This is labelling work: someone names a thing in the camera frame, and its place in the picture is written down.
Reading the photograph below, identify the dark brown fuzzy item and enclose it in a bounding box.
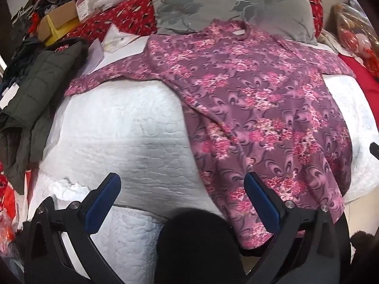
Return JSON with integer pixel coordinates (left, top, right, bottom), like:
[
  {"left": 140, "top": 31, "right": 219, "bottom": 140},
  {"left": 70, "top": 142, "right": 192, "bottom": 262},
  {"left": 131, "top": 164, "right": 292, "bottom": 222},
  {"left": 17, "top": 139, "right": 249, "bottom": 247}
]
[{"left": 350, "top": 231, "right": 378, "bottom": 270}]

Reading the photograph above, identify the plastic-wrapped plush toy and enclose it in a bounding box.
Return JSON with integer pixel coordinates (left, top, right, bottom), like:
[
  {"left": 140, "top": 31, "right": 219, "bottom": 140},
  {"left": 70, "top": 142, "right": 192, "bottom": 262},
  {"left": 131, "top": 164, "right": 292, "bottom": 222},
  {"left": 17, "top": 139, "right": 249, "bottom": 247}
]
[{"left": 330, "top": 3, "right": 379, "bottom": 74}]

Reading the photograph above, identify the cardboard box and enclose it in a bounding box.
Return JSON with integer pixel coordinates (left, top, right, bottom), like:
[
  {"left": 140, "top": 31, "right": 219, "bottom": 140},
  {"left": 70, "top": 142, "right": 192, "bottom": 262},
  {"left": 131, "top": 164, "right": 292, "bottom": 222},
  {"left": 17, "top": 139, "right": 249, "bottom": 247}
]
[{"left": 37, "top": 0, "right": 80, "bottom": 40}]

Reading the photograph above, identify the purple floral shirt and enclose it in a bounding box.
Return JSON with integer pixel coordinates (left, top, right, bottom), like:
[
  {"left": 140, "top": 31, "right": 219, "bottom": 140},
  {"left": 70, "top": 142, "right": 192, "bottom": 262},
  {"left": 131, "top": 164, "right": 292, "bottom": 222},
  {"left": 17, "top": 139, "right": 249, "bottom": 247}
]
[{"left": 63, "top": 19, "right": 357, "bottom": 249}]

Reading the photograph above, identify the white printed cloth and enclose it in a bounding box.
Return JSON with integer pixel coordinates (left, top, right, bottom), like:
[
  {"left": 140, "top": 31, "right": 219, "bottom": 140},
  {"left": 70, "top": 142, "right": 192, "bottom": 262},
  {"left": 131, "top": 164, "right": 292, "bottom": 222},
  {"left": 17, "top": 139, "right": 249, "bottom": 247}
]
[{"left": 101, "top": 25, "right": 141, "bottom": 54}]

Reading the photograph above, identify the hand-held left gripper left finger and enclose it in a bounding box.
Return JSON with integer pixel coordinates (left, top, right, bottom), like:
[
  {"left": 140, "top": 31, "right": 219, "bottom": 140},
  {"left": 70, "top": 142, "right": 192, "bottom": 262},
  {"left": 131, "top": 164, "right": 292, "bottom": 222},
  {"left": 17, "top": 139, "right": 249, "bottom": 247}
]
[{"left": 24, "top": 172, "right": 122, "bottom": 284}]

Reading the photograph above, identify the white quilted bedspread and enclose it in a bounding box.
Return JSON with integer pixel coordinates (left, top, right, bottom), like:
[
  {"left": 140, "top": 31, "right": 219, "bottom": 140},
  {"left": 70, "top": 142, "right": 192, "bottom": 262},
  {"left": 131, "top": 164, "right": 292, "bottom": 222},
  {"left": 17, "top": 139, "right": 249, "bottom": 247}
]
[{"left": 18, "top": 32, "right": 379, "bottom": 284}]

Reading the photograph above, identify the white paper sheet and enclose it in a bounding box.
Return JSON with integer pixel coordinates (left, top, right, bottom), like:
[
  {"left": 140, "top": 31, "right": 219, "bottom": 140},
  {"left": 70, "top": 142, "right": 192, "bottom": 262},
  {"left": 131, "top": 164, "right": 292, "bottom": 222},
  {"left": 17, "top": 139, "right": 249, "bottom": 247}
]
[{"left": 86, "top": 40, "right": 106, "bottom": 74}]

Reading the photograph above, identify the red plastic bag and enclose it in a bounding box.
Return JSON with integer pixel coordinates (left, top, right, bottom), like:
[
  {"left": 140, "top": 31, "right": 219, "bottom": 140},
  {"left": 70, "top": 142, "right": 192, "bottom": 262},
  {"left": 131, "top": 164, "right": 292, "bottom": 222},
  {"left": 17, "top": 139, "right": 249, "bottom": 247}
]
[{"left": 0, "top": 163, "right": 32, "bottom": 243}]

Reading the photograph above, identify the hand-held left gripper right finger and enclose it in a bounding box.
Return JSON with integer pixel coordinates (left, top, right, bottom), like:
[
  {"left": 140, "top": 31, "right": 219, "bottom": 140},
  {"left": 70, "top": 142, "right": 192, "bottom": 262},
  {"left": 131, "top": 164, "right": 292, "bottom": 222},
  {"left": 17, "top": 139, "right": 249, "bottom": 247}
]
[{"left": 244, "top": 172, "right": 353, "bottom": 284}]

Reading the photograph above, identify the dark green puffer jacket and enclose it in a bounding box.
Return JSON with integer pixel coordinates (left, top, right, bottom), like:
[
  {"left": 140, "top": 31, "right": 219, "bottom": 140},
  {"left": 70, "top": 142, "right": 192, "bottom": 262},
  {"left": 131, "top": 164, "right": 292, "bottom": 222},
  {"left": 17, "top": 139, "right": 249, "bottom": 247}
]
[{"left": 0, "top": 40, "right": 85, "bottom": 190}]

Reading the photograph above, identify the white crumpled cloth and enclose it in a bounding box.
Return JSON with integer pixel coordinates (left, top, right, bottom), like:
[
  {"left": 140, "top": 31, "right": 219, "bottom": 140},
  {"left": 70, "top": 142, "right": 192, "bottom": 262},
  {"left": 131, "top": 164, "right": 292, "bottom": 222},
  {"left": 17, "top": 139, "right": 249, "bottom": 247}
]
[{"left": 49, "top": 177, "right": 90, "bottom": 202}]

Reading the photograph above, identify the grey floral pillow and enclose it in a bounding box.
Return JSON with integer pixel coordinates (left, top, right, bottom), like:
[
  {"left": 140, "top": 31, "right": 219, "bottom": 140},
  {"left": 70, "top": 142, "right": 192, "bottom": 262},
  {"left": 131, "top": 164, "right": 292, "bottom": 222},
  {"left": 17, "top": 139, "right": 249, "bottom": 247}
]
[{"left": 148, "top": 0, "right": 319, "bottom": 46}]

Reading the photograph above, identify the white labelled packet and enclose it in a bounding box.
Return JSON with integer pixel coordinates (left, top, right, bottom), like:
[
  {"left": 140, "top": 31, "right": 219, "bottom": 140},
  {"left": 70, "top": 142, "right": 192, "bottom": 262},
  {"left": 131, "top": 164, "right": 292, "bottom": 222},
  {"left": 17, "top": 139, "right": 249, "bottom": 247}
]
[{"left": 75, "top": 0, "right": 91, "bottom": 20}]

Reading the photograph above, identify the red cloth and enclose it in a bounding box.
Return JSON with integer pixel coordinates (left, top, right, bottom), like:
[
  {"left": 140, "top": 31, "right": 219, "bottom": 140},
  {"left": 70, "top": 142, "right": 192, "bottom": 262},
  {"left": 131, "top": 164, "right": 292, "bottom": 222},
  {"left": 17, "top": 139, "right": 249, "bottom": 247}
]
[{"left": 338, "top": 53, "right": 379, "bottom": 116}]

